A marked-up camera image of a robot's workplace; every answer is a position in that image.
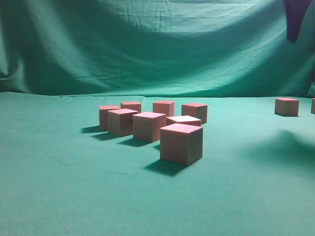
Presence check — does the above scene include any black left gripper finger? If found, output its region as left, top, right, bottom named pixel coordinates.
left=283, top=0, right=311, bottom=42

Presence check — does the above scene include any pink wooden cube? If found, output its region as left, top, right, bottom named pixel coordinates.
left=181, top=103, right=208, bottom=124

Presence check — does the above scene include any pink cube row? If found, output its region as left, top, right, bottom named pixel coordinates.
left=153, top=100, right=175, bottom=117

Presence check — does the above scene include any pink cube with mark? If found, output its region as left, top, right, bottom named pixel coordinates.
left=107, top=109, right=138, bottom=136

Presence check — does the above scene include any green backdrop cloth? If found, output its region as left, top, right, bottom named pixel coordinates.
left=0, top=0, right=315, bottom=97

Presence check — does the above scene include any green table cloth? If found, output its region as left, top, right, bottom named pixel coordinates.
left=0, top=92, right=315, bottom=236

